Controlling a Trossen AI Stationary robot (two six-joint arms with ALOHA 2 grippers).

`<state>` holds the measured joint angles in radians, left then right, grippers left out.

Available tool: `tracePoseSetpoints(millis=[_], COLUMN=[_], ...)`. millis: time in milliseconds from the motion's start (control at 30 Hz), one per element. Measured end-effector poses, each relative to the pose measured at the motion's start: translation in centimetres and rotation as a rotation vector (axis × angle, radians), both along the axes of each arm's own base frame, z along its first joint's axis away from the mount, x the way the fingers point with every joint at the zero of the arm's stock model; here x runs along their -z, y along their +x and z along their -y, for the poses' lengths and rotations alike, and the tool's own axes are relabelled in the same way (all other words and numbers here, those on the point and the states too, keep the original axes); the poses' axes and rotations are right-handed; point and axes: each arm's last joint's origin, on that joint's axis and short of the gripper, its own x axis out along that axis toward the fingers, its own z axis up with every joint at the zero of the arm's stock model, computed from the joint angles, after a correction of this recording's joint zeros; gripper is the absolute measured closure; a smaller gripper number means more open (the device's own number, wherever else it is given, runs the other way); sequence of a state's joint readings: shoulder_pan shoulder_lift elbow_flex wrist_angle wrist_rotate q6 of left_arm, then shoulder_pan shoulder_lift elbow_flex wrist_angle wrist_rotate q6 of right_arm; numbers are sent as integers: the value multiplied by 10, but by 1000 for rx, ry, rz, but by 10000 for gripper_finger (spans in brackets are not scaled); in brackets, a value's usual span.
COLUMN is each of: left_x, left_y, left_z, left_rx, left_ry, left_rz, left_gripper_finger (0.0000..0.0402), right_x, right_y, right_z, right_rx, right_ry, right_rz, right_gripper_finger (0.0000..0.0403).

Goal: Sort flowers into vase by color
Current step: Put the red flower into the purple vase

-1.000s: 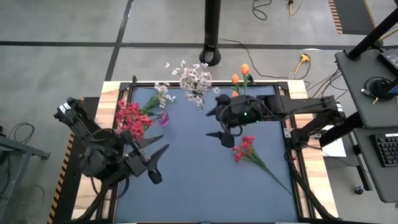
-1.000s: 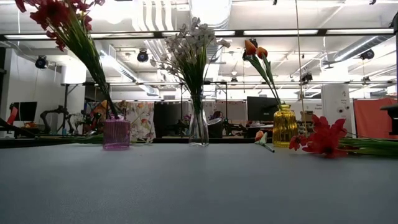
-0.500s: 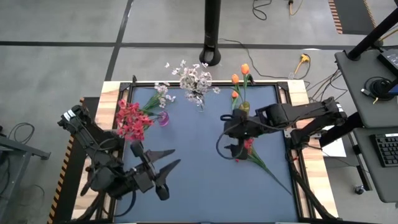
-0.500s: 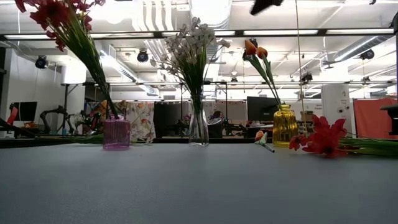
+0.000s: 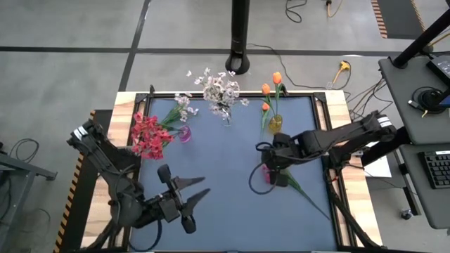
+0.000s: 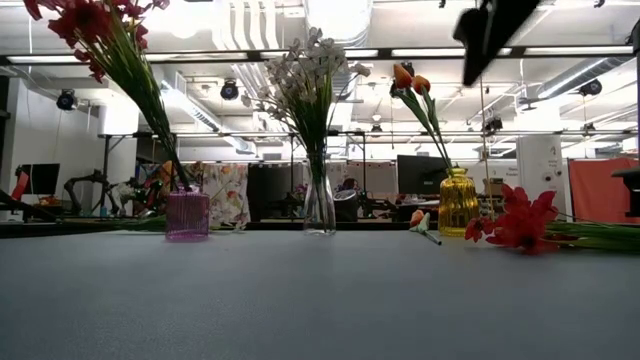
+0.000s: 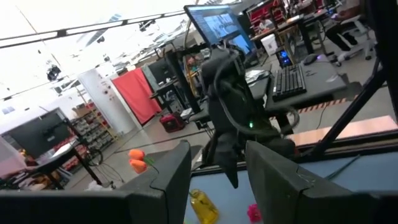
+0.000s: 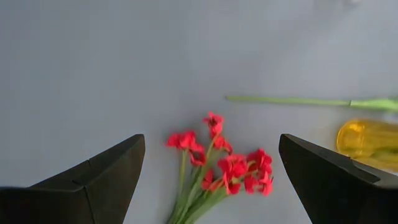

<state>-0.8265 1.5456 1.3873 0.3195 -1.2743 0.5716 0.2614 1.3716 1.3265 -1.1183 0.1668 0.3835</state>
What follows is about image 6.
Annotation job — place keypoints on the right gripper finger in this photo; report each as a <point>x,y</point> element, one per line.
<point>480,60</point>

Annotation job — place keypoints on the orange artificial tulip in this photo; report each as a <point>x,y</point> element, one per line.
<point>416,218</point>
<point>421,84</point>
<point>401,76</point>

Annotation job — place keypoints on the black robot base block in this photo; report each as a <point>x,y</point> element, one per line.
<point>630,195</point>

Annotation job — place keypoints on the background black robot arm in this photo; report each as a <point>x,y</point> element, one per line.
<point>74,195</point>

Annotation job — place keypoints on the yellow glass vase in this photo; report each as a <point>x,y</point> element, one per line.
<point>457,205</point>

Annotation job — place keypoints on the clear glass vase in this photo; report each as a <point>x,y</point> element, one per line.
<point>320,220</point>

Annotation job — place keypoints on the purple glass vase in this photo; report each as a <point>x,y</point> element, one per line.
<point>187,215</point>

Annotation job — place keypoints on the white strip light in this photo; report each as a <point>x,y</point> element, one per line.
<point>367,52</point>
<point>575,50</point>
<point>30,59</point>
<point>430,52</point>

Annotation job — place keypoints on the black overhead truss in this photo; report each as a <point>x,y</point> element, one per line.
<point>385,52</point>

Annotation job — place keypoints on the white pillar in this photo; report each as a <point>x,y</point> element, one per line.
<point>540,160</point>

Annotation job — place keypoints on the cardboard box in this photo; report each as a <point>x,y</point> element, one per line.
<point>493,186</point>

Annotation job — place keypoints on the large black monitor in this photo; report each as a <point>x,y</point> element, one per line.
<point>420,175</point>

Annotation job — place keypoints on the orange partition panel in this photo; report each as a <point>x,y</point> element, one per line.
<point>600,190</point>

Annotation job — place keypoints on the person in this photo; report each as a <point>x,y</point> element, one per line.
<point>349,184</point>

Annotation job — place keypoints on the black cylinder speaker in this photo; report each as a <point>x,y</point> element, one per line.
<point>346,207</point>

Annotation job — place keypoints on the black partition panel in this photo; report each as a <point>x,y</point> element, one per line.
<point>267,190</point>

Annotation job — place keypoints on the floral patterned cloth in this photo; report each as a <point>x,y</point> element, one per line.
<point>227,190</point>

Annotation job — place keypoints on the blue table mat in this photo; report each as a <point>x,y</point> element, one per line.
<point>320,300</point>

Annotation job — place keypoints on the small black monitor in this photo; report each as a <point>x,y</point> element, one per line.
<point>40,177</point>

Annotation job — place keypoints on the slim silver air duct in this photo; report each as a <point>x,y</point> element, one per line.
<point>575,77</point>

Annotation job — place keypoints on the wide silver air duct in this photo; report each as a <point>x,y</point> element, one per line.
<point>350,20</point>

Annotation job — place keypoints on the white air duct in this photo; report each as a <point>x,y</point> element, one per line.
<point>200,116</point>

